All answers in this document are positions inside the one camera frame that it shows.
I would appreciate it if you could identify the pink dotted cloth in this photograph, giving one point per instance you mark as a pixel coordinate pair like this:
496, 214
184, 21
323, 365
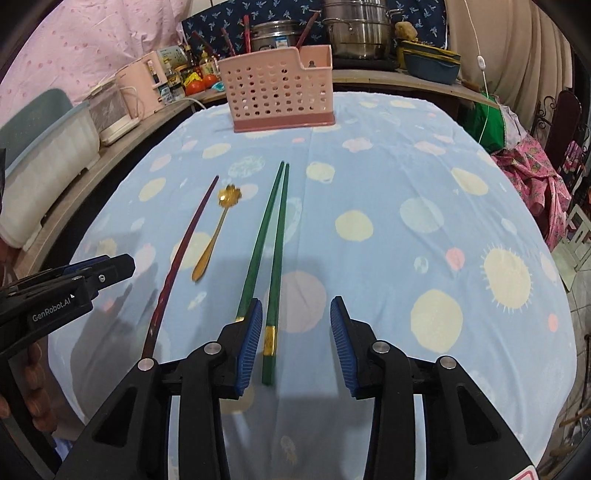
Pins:
69, 46

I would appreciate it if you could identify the dark red chopstick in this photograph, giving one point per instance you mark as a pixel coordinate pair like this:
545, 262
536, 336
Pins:
227, 41
184, 240
205, 45

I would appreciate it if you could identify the stainless steel steamer pot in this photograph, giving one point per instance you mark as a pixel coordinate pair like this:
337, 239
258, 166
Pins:
358, 30

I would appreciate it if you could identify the brown ginger root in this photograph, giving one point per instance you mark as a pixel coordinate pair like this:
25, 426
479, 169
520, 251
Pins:
406, 28

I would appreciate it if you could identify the red tomato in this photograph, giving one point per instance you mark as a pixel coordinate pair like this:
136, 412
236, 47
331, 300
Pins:
194, 84
210, 81

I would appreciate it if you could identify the silver rice cooker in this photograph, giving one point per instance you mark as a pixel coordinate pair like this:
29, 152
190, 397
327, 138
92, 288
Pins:
277, 37

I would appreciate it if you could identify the dark wooden chair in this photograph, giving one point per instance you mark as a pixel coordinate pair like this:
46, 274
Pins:
561, 124

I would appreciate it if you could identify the teal plastic lid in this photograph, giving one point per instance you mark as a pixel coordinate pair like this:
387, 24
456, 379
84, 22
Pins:
32, 115

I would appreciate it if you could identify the pink floral cloth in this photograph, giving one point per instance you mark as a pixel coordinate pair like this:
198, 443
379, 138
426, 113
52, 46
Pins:
535, 175

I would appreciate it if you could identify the dark sauce bottle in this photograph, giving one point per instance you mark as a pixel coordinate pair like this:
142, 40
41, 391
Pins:
189, 55

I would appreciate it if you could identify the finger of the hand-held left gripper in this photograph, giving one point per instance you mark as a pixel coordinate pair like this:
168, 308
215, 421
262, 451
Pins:
113, 272
76, 267

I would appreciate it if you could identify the pink perforated utensil basket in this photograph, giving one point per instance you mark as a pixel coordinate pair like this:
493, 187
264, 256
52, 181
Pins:
272, 92

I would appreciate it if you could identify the navy floral cloth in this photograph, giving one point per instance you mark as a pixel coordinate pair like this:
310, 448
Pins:
286, 9

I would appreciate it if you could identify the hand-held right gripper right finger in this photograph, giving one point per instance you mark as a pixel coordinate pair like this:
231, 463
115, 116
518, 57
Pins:
341, 346

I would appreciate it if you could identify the green bag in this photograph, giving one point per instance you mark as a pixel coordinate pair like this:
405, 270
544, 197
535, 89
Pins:
485, 120

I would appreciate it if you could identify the green chopstick gold band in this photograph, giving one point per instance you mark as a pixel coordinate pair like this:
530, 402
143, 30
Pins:
278, 258
261, 230

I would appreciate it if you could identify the white stool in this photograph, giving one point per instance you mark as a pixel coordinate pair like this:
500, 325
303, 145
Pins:
572, 244

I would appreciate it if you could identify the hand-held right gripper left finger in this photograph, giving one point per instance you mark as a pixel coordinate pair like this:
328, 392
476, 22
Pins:
249, 346

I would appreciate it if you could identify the translucent storage box blue rim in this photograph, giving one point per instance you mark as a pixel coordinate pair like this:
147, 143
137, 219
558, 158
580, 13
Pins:
46, 170

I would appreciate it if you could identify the white glass appliance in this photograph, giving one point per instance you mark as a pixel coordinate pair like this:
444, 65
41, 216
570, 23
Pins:
113, 115

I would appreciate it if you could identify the blue dotted tablecloth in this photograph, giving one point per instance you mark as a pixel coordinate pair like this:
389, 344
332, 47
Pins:
392, 277

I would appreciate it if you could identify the gold flower spoon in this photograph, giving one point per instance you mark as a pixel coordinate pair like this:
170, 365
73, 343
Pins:
229, 196

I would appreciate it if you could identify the pink kitchen appliance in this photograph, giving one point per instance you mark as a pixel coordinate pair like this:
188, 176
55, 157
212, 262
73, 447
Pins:
138, 85

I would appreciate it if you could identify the beige curtain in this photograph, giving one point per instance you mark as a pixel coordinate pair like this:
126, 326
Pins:
517, 60

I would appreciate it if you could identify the blue baking dish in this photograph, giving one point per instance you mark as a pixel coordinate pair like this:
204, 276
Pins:
429, 67

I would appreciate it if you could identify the person's left hand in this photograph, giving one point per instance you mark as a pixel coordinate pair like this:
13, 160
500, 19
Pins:
39, 392

